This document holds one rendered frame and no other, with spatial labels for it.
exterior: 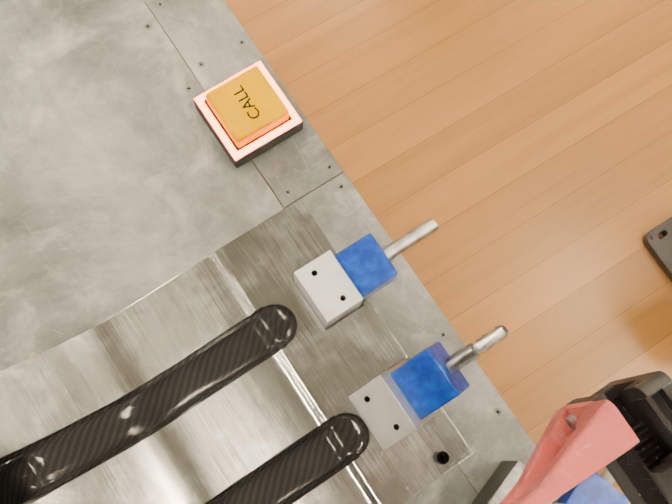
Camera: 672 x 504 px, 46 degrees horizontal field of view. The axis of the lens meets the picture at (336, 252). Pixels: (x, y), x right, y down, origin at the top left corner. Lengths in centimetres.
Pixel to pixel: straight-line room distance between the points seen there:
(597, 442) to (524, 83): 58
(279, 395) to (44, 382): 19
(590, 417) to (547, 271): 48
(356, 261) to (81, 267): 28
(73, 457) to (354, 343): 24
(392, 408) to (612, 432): 30
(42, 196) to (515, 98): 49
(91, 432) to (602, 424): 44
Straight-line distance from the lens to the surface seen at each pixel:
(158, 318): 69
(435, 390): 62
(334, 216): 79
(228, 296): 68
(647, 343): 84
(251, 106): 79
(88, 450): 67
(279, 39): 87
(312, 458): 67
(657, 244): 85
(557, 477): 35
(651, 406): 36
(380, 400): 63
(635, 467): 40
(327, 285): 65
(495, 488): 73
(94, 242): 81
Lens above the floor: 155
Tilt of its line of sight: 75 degrees down
